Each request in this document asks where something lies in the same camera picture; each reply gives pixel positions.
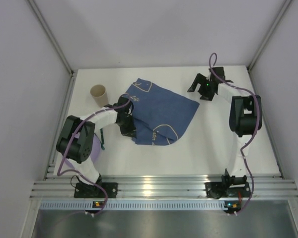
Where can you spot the beige paper cup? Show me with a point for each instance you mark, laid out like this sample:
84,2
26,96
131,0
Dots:
99,94

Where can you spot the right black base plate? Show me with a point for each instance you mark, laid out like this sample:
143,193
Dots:
217,190

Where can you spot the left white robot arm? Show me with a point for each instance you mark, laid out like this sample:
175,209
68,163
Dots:
77,135

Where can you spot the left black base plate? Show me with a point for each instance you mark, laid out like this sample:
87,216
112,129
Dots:
83,190

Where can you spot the blue fish placemat cloth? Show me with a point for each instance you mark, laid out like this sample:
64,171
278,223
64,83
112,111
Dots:
161,116

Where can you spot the purple plate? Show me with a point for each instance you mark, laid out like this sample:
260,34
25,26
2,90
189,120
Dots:
96,148

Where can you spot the aluminium mounting rail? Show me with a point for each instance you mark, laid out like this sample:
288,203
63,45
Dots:
159,187

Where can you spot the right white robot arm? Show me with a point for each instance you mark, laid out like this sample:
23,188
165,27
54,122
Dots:
245,116

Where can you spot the perforated cable tray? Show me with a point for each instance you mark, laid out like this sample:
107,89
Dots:
140,205

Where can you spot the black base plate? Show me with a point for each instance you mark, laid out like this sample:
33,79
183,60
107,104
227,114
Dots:
217,190
83,190

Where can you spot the spoon with teal handle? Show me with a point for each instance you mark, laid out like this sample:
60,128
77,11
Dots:
102,136

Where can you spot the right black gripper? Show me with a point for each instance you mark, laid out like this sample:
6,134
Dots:
201,87

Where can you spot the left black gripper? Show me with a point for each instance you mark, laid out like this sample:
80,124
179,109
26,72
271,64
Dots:
127,127

